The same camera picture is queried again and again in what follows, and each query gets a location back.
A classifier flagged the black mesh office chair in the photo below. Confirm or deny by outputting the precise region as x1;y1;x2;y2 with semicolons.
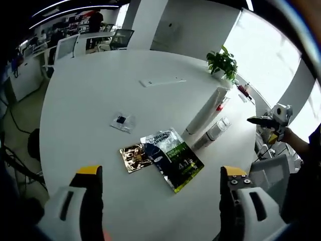
109;29;135;50

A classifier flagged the clear skincare sachet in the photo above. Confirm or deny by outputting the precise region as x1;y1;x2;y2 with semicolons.
109;112;136;135

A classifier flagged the dark blue skincare sachet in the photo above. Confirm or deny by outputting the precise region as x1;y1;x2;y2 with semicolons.
144;143;168;176

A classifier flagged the white framed mesh chair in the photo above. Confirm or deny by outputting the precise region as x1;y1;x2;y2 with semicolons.
54;34;81;60

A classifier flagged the white skincare tube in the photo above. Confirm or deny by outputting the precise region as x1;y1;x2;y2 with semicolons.
182;86;230;136

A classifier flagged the small clear-capped skincare bottle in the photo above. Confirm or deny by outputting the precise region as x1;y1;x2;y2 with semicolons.
192;119;227;151

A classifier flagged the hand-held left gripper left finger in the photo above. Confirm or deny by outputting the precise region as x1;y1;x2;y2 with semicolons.
42;164;105;241

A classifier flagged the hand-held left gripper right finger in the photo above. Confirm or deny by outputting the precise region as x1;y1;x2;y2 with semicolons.
219;165;281;241

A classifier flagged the black floor cable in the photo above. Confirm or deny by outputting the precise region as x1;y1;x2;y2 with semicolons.
0;100;33;134

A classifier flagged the gold skincare sachet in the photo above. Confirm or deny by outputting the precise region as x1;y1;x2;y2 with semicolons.
118;142;153;174

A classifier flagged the small red item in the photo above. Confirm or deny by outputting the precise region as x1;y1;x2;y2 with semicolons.
235;84;255;103

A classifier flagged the white office desk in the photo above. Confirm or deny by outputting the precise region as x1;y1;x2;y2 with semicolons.
9;45;51;102

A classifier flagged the person's left hand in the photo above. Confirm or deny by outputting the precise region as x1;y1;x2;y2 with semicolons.
103;222;114;241

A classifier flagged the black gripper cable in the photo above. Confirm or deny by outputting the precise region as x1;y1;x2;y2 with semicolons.
257;143;275;160

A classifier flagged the green potted plant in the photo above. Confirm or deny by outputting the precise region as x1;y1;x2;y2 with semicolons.
206;45;238;83

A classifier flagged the person's right hand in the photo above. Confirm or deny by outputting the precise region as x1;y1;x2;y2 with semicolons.
281;126;298;144

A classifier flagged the green skincare sachet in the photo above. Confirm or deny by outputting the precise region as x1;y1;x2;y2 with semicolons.
139;127;205;194

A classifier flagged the grey mesh office chair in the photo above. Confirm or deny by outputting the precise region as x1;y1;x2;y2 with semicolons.
249;153;291;194

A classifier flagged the dark floor object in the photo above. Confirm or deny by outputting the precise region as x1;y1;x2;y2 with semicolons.
27;128;42;161

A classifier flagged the person's black top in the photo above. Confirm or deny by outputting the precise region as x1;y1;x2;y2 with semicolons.
280;155;321;224

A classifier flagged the white tabletop socket panel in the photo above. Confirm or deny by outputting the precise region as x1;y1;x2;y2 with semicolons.
139;77;188;88

